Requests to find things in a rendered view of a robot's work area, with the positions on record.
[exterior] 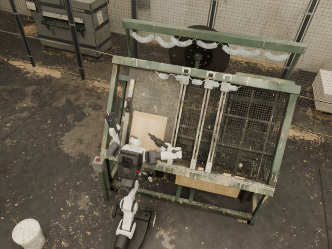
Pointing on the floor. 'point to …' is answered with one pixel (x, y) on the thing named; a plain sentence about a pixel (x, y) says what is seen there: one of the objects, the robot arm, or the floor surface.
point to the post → (103, 186)
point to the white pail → (28, 234)
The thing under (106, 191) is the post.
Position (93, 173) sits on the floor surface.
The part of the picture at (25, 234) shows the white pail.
